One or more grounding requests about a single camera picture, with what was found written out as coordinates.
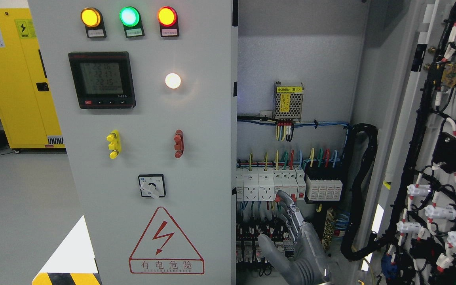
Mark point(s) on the black relay terminal row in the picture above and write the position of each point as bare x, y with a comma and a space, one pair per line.
249, 255

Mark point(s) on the red terminal post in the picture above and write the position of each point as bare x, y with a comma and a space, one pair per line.
179, 143

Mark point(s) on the yellow indicator light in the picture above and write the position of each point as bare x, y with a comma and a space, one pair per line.
93, 22

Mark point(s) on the metal power supply module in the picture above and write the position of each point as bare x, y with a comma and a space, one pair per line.
288, 99

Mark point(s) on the green indicator light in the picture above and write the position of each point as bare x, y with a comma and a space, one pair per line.
131, 21

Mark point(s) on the grey cabinet door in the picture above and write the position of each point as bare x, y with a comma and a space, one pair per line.
200, 183
403, 199

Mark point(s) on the black digital power meter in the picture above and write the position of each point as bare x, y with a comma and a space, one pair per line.
103, 80

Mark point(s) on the rotary selector switch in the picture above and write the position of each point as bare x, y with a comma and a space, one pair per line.
152, 185

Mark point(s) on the white circuit breaker row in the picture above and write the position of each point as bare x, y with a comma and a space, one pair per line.
259, 184

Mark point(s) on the red indicator light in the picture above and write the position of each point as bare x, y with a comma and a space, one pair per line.
168, 22

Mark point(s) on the yellow terminal post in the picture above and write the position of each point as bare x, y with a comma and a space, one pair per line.
114, 143

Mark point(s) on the yellow safety cabinet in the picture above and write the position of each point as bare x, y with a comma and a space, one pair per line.
27, 110

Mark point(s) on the black surge protector block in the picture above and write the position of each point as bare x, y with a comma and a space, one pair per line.
323, 184

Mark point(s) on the white indicator light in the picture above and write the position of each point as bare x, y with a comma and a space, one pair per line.
173, 80

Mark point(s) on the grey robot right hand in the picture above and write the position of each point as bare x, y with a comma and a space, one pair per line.
309, 266

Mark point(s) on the red electric warning sticker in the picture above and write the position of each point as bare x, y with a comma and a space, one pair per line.
163, 248

